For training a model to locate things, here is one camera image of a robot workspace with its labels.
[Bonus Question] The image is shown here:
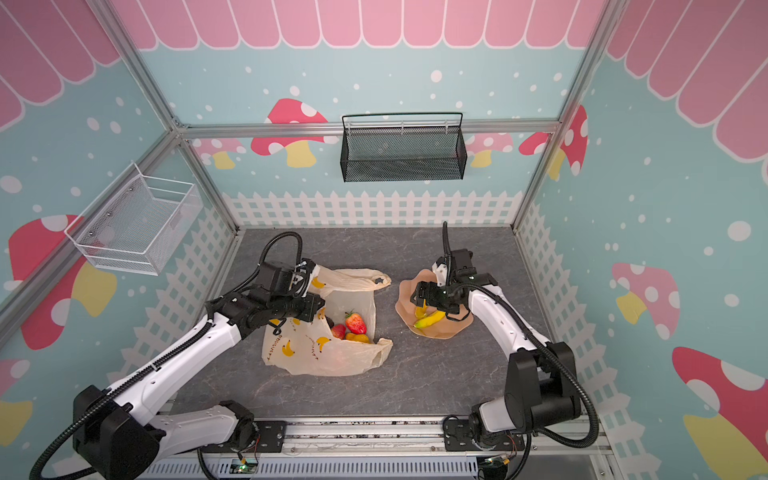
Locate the black wire basket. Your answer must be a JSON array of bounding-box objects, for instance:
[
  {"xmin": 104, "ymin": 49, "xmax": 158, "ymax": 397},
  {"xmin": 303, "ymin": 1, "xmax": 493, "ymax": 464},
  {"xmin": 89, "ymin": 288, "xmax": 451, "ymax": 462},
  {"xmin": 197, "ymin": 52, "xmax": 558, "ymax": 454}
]
[{"xmin": 340, "ymin": 111, "xmax": 468, "ymax": 183}]

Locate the peach wavy plate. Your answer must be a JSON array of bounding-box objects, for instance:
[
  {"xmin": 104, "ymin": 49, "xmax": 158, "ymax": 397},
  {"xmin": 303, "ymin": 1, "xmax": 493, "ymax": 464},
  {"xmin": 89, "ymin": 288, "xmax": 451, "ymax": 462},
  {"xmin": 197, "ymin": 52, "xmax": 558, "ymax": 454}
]
[{"xmin": 395, "ymin": 269, "xmax": 474, "ymax": 340}]

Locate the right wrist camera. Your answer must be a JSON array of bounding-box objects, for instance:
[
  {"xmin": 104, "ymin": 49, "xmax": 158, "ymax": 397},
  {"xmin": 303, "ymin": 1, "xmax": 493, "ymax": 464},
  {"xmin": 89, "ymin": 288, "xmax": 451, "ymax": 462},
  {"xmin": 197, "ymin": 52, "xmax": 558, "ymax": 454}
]
[{"xmin": 431, "ymin": 259, "xmax": 449, "ymax": 287}]

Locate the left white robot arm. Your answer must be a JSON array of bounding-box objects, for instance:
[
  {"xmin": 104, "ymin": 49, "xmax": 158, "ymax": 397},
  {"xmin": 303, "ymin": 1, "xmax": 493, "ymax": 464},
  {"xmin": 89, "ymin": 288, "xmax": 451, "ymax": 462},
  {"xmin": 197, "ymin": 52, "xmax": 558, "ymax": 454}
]
[{"xmin": 29, "ymin": 259, "xmax": 324, "ymax": 479}]

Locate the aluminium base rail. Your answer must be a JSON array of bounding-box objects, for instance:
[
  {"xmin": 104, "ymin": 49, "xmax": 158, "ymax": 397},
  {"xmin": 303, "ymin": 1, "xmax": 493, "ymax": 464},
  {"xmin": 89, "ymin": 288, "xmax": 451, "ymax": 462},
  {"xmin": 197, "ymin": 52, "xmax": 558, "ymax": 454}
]
[{"xmin": 142, "ymin": 416, "xmax": 623, "ymax": 479}]

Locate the yellow green mango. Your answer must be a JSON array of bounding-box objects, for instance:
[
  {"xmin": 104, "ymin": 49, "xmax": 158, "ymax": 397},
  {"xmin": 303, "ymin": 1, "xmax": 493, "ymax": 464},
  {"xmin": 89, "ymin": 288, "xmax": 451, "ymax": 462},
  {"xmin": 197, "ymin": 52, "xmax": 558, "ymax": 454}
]
[{"xmin": 414, "ymin": 310, "xmax": 446, "ymax": 330}]

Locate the yellow banana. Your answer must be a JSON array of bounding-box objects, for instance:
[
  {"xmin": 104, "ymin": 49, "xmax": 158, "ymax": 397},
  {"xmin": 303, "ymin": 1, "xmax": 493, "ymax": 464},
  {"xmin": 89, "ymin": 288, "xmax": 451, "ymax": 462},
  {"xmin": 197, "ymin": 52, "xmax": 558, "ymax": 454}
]
[{"xmin": 415, "ymin": 304, "xmax": 428, "ymax": 320}]

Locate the red orange strawberry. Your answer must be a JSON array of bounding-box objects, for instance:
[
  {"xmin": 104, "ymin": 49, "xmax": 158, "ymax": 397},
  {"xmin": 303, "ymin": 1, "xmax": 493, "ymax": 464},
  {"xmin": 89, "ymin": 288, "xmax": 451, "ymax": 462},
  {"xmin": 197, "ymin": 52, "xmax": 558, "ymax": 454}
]
[{"xmin": 345, "ymin": 312, "xmax": 367, "ymax": 335}]

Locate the white wire basket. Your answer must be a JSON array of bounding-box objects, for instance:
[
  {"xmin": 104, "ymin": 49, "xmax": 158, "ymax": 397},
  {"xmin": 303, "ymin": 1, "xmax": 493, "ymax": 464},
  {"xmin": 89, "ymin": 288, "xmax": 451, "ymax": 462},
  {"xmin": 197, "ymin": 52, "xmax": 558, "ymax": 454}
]
[{"xmin": 64, "ymin": 163, "xmax": 203, "ymax": 276}]

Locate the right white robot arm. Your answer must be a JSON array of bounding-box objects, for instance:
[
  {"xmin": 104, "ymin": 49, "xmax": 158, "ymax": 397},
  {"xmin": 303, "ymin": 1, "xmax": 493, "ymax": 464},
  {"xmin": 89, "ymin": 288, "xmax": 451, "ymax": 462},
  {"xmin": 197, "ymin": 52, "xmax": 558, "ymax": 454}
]
[{"xmin": 411, "ymin": 247, "xmax": 599, "ymax": 449}]

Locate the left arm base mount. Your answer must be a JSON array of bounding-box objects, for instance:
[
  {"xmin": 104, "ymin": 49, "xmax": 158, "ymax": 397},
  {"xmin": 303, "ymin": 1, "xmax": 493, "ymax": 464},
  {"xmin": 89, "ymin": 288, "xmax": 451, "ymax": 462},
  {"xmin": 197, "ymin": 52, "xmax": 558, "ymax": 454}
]
[{"xmin": 202, "ymin": 420, "xmax": 287, "ymax": 454}]

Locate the banana print plastic bag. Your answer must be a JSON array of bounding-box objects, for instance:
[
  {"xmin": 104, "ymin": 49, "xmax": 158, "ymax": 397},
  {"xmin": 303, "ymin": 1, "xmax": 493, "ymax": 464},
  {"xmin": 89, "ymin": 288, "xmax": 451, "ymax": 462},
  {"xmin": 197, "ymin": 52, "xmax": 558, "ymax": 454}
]
[{"xmin": 261, "ymin": 267, "xmax": 393, "ymax": 377}]

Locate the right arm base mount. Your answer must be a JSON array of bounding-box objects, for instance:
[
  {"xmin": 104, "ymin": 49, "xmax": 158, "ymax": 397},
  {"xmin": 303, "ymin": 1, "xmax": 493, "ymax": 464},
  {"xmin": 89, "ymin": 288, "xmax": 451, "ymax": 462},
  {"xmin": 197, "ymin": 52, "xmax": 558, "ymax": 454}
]
[{"xmin": 441, "ymin": 415, "xmax": 526, "ymax": 453}]

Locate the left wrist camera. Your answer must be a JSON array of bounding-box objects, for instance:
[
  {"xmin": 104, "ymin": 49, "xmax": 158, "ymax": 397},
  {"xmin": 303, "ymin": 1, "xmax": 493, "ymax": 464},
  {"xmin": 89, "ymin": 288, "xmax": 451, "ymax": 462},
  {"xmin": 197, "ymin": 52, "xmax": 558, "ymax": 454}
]
[{"xmin": 289, "ymin": 259, "xmax": 319, "ymax": 297}]

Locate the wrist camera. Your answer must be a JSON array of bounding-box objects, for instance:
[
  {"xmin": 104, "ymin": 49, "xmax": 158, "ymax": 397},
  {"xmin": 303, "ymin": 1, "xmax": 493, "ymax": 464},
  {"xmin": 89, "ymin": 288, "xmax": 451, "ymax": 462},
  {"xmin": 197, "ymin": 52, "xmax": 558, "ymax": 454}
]
[
  {"xmin": 289, "ymin": 259, "xmax": 319, "ymax": 297},
  {"xmin": 431, "ymin": 259, "xmax": 449, "ymax": 287}
]

